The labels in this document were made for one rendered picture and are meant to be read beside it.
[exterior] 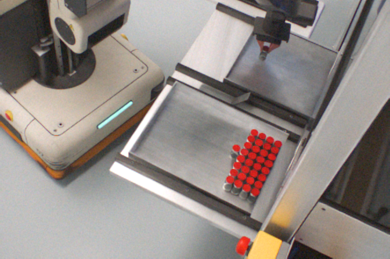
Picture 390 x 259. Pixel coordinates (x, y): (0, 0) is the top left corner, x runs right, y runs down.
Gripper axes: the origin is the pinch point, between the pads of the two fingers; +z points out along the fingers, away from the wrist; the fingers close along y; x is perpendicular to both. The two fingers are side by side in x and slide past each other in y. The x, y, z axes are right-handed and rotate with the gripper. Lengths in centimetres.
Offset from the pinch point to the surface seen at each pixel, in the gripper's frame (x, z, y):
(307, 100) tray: -11.9, 4.3, 14.6
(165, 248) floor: -32, 92, -17
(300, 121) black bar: -21.0, 2.4, 13.0
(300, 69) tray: -0.9, 4.3, 11.6
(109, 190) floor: -13, 92, -46
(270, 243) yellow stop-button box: -63, -11, 7
